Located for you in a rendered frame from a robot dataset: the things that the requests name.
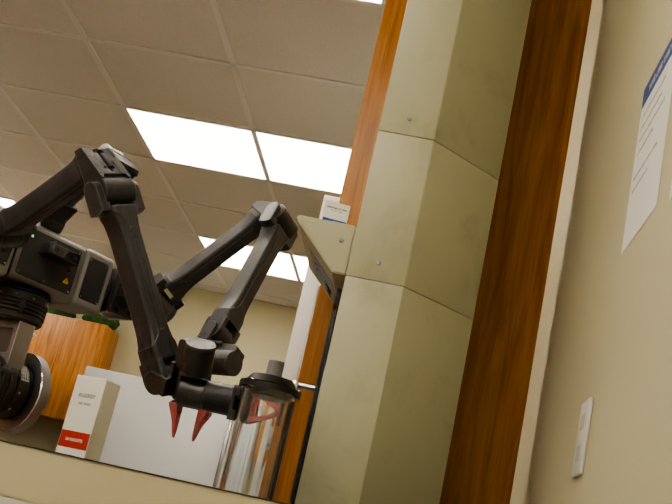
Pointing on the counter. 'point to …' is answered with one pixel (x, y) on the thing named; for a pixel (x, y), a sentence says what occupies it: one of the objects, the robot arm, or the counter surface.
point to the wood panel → (544, 82)
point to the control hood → (328, 246)
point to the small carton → (332, 211)
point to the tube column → (457, 76)
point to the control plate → (322, 276)
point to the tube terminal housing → (400, 329)
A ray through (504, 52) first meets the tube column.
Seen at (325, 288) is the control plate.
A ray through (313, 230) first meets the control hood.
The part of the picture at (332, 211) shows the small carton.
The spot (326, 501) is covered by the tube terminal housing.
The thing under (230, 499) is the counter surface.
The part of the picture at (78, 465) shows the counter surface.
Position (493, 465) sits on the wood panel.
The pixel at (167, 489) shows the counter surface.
